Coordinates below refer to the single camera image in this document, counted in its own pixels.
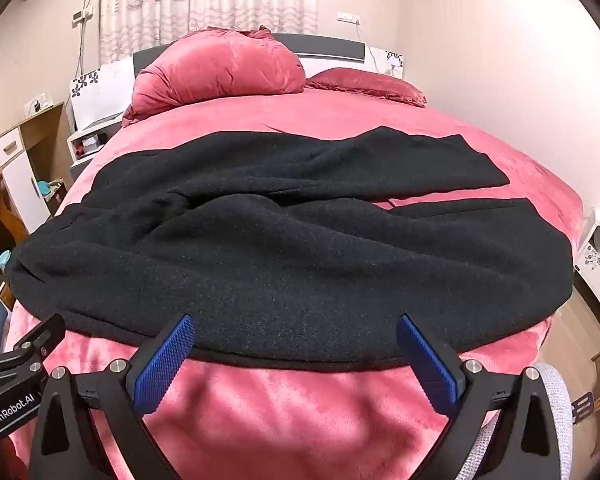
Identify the white flowered nightstand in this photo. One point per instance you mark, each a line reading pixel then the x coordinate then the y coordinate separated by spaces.
pixel 597 260

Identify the wooden desk cabinet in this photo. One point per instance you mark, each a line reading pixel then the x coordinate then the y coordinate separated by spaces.
pixel 10 180

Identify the grey and white headboard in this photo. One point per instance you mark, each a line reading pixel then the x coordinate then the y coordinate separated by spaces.
pixel 330 49

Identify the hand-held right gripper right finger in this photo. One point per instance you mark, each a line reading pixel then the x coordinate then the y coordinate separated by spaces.
pixel 430 366

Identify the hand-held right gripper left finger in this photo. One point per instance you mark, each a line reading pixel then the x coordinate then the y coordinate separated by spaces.
pixel 162 365

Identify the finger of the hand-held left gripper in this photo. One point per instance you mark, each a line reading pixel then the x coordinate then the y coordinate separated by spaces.
pixel 40 335

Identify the teal round lid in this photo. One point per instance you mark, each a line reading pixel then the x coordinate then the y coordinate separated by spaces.
pixel 5 260

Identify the white wall socket with charger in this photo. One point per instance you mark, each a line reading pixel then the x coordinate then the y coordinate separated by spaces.
pixel 36 102

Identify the pink bed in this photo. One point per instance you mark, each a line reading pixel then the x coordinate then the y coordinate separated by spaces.
pixel 290 120

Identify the pink pillow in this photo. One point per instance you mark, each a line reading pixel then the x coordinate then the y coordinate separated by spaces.
pixel 365 85

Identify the pink folded duvet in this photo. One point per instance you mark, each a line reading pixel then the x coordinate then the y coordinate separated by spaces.
pixel 220 67

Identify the black fleece garment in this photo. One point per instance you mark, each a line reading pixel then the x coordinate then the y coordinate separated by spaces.
pixel 290 260

